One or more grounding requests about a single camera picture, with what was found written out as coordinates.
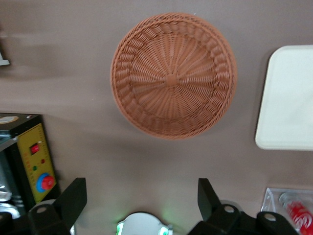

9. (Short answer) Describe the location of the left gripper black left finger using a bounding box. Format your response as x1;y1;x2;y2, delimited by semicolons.
28;177;88;235

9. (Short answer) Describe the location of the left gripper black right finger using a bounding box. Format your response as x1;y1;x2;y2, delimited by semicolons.
193;178;243;235

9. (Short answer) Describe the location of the cream plastic tray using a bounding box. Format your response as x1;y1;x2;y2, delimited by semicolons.
255;45;313;151

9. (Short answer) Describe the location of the brown round wicker basket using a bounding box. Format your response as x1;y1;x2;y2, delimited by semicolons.
110;12;238;141

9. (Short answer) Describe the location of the grey snack tray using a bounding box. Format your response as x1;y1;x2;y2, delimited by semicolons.
0;22;11;67

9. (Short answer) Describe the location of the red emergency stop button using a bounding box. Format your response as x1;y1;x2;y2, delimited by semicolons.
36;172;56;193

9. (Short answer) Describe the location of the clear acrylic bottle rack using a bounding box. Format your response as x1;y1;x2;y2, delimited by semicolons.
260;187;313;235

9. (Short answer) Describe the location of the steel food pan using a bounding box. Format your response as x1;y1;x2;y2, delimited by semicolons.
0;146;14;204

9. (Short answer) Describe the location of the black food warmer machine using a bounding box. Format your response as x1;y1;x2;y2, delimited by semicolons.
0;112;61;221

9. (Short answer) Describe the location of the red cola bottle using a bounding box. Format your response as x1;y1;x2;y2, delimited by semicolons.
279;192;313;235

